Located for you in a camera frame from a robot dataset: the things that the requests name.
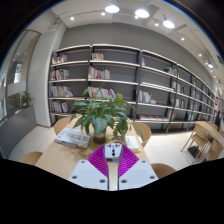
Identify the small green ledge plant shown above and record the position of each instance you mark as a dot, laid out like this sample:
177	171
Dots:
26	99

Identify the round-backed wooden chair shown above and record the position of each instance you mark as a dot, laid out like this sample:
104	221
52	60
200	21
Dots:
162	170
144	131
61	125

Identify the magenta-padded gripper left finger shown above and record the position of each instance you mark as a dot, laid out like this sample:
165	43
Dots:
87	175

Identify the slatted wooden chair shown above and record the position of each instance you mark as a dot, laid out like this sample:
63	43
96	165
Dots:
196	136
215	151

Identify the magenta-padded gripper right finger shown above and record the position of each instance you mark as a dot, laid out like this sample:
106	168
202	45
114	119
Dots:
137	175

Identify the green potted plant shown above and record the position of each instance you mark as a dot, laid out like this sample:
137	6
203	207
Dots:
100	116

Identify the small white charger block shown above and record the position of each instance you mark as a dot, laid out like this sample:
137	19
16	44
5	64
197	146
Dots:
113	151

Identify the grey shelf unit with books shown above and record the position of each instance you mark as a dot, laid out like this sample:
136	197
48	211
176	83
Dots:
156	86

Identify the stack of yellow-covered books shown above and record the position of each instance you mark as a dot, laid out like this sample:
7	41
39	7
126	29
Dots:
132	142

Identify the stack of pale-covered books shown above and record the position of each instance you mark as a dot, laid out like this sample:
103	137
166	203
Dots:
72	137

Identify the group of ceiling lights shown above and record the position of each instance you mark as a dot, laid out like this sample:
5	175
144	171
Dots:
142	13

